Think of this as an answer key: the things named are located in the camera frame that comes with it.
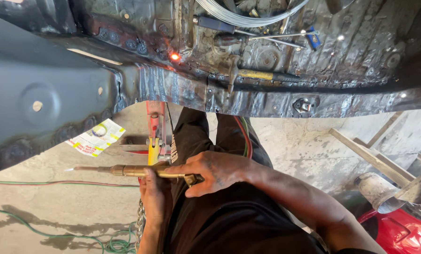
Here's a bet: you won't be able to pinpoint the person's right hand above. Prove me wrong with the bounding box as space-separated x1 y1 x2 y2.
165 151 259 198

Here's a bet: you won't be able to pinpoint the person's left hand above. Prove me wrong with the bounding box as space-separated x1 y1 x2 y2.
139 168 173 226

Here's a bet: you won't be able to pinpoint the brass welding torch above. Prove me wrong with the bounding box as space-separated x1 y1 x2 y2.
65 164 205 188

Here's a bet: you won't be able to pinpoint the person's black trousers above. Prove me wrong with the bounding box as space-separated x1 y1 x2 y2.
160 107 328 254

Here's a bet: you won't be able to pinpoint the red floor jack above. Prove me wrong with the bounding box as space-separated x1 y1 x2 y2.
120 100 174 167

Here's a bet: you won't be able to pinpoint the white printed paper leaflet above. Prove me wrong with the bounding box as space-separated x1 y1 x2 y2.
65 118 126 158

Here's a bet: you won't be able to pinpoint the dark welded car body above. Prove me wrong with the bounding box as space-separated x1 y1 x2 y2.
0 0 421 178

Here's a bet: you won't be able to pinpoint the wooden planks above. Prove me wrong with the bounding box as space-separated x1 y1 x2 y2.
328 111 421 189

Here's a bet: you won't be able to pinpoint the grey metal pipe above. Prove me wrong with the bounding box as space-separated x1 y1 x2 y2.
353 172 407 214

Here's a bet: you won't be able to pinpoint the small blue tool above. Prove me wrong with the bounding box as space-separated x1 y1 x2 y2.
305 26 322 51

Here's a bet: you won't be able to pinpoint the red car panel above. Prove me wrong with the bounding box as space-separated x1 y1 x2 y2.
357 207 421 254

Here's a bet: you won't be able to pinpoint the steel chain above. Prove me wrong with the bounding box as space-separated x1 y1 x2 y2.
135 198 146 252

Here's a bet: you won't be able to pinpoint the yellow handled hammer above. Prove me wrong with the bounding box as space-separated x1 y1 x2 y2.
227 54 302 94

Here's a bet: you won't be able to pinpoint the dark red handled screwdriver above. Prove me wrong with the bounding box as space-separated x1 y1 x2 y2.
214 31 319 48

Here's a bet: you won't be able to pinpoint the black handled screwdriver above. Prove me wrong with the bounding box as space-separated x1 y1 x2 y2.
192 16 307 49

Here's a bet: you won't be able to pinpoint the coil of steel wire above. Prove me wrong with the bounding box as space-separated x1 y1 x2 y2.
196 0 310 28

